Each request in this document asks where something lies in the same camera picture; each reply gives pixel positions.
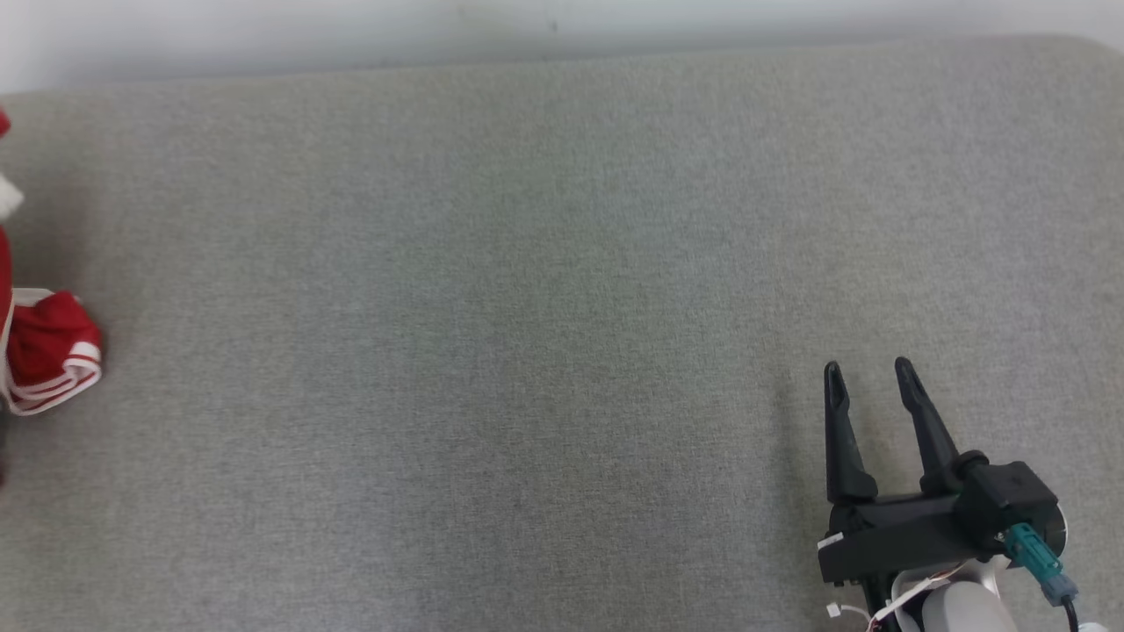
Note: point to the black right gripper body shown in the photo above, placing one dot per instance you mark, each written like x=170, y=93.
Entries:
x=896, y=531

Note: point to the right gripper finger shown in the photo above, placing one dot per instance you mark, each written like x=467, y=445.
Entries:
x=843, y=448
x=929, y=439

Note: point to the red jersey with white sleeves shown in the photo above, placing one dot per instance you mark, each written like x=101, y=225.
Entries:
x=48, y=347

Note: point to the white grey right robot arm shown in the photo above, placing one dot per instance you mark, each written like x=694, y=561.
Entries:
x=957, y=610

